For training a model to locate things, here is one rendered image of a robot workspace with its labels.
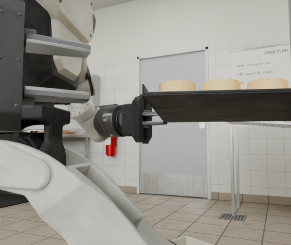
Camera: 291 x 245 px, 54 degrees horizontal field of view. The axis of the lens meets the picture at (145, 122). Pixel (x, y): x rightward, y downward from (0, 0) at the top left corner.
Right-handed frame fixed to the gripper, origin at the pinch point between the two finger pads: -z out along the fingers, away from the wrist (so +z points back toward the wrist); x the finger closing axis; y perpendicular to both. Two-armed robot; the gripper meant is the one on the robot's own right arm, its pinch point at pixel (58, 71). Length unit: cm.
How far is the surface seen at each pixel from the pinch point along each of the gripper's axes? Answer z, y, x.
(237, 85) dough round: -21.7, -1.0, 0.2
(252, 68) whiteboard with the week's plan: -269, 240, 91
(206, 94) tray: -16.8, -1.0, -1.2
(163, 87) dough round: -13.8, 3.9, 0.3
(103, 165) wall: -123, 412, -39
